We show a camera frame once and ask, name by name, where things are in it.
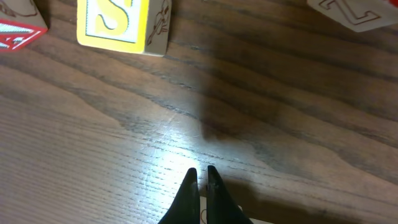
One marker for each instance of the red I block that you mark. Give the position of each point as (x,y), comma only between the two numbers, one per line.
(358,15)

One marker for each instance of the red A block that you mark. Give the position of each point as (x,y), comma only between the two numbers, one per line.
(21,23)

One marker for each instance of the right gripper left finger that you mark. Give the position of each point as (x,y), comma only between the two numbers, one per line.
(185,208)

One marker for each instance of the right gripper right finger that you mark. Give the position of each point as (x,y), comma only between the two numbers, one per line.
(220,206)

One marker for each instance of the yellow block centre left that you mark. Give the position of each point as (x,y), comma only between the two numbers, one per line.
(130,26)

